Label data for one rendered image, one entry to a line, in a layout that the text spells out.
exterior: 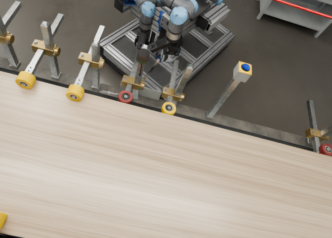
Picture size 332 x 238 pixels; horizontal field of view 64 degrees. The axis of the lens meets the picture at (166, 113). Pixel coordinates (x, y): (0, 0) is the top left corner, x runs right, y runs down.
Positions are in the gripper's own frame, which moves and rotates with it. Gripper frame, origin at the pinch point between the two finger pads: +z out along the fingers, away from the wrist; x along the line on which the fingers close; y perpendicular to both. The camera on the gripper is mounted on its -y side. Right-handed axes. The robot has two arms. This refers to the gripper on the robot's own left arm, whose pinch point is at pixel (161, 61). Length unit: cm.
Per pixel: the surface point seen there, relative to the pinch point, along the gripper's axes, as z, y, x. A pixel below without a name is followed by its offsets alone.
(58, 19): 3, -55, 35
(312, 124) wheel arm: 20, 101, -39
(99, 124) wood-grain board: 10.0, -36.9, -31.7
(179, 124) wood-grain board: 11.0, 5.5, -35.1
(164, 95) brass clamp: 16.5, 2.4, -12.3
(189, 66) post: -11.6, 10.2, -13.5
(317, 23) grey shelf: 92, 262, 137
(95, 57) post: -1.1, -36.3, 2.9
